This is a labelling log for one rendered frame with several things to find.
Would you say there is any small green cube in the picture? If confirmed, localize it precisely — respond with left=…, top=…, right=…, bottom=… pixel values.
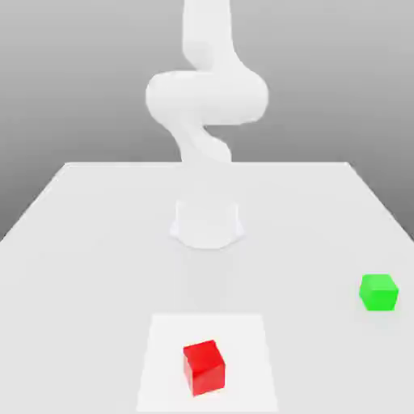
left=358, top=273, right=400, bottom=312

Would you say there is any small red cube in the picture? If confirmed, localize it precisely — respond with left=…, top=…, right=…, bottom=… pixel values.
left=182, top=339, right=226, bottom=398

